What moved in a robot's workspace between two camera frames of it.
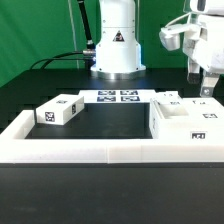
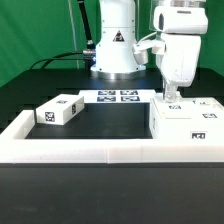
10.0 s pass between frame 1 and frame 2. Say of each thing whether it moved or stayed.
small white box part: stayed
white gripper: moved
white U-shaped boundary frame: stayed
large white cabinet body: stayed
